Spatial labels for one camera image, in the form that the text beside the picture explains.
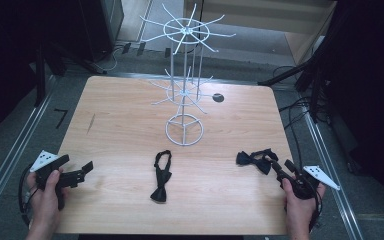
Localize person's right hand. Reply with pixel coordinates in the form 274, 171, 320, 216
281, 178, 327, 234

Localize light wooden furniture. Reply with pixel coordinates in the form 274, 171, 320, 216
183, 0, 338, 66

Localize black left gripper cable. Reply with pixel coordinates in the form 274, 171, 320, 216
17, 164, 36, 228

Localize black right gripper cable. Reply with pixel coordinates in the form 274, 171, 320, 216
308, 189, 324, 233

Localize white floor cable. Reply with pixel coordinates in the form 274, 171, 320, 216
101, 45, 125, 73

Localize person's left hand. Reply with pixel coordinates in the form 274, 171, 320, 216
26, 168, 68, 232

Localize black floor cables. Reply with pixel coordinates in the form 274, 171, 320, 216
272, 65, 329, 171

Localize white wire display rack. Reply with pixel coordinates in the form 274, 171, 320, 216
139, 3, 237, 147

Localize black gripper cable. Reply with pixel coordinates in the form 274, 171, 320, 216
17, 164, 36, 228
308, 189, 324, 233

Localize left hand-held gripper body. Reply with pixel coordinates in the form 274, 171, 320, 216
29, 149, 85, 211

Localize dark cabinet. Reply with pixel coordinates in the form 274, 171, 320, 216
79, 0, 125, 63

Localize metal floor rail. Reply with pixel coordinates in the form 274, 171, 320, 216
0, 75, 58, 231
303, 111, 365, 240

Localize black metal stand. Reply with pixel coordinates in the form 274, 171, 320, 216
257, 39, 329, 123
33, 41, 108, 108

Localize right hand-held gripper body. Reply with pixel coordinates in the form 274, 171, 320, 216
276, 165, 341, 201

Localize black bow tie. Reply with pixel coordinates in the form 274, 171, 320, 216
149, 149, 173, 203
235, 148, 280, 176

